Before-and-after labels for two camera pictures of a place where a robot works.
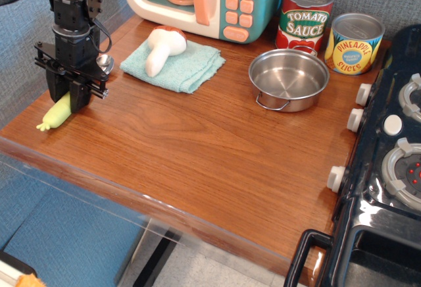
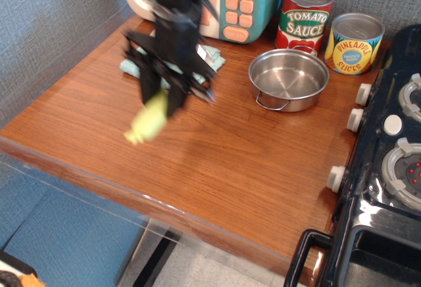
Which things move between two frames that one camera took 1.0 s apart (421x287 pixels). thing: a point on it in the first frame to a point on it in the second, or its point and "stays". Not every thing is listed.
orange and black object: (14, 272) stays
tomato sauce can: (304, 15) stays
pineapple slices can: (354, 43) stays
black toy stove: (376, 237) stays
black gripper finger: (79, 96) to (177, 97)
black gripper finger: (58, 85) to (150, 82)
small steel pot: (289, 80) stays
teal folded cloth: (183, 73) stays
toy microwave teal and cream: (248, 6) stays
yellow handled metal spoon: (60, 110) to (150, 120)
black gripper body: (74, 54) to (171, 61)
